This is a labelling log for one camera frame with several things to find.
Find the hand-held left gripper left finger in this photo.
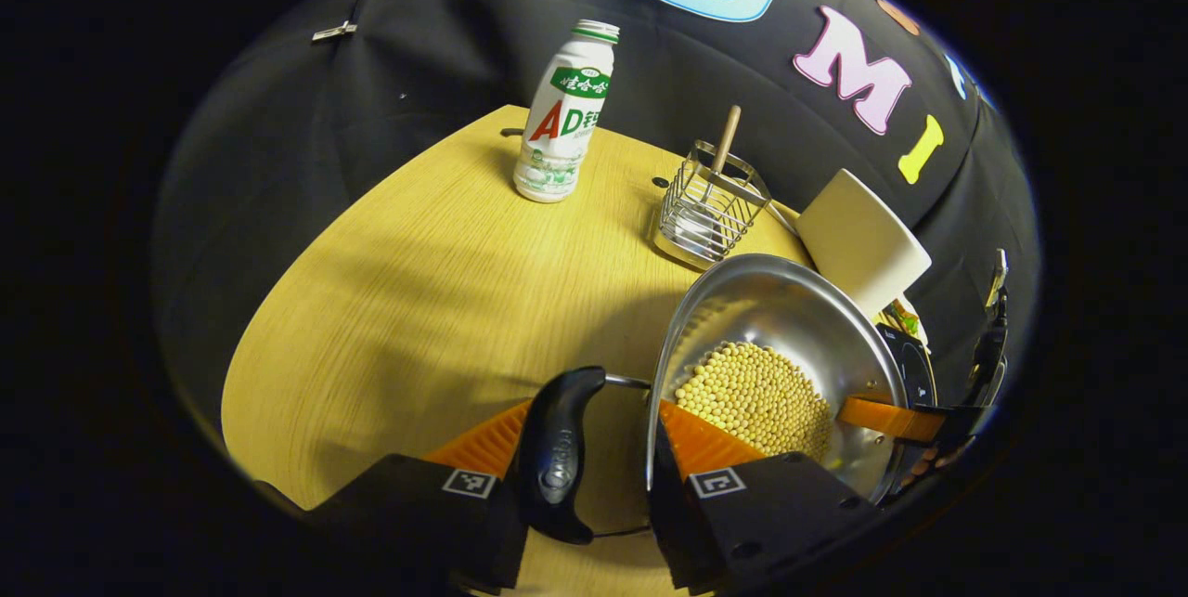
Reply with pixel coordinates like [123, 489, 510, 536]
[302, 398, 532, 596]

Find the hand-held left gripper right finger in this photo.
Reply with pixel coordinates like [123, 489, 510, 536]
[647, 397, 883, 596]

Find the black induction cooktop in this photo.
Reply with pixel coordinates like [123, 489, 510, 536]
[877, 323, 938, 412]

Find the steel pot with black handle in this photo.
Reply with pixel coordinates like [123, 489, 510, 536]
[513, 253, 912, 547]

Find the sandwich with lettuce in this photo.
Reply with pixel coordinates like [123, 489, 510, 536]
[882, 298, 924, 338]

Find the pile of soybeans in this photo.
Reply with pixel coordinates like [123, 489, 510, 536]
[674, 341, 834, 463]

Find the white drink bottle green label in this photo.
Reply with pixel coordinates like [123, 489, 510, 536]
[513, 19, 621, 204]

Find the black backdrop cloth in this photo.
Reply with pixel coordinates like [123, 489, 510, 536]
[153, 0, 1040, 449]

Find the metal wire basket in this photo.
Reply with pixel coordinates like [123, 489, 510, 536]
[652, 140, 773, 271]

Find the wooden-handled spoon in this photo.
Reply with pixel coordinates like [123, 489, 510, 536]
[710, 105, 743, 178]

